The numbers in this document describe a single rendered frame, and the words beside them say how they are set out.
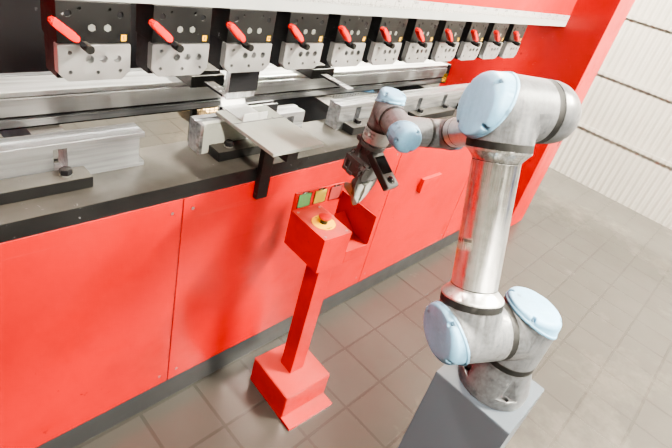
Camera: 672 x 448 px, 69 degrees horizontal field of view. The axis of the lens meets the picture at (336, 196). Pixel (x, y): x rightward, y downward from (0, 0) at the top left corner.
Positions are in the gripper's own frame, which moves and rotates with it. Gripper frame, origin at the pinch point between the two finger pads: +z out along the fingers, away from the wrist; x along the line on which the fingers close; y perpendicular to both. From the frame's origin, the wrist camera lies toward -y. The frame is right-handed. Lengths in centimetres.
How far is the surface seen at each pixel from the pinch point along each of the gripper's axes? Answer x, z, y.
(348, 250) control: 3.2, 12.8, -6.0
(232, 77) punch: 25, -22, 38
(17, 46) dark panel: 66, -9, 85
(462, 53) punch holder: -90, -28, 42
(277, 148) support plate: 25.0, -15.2, 11.8
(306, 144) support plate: 15.4, -15.2, 11.6
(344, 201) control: -4.5, 6.5, 7.9
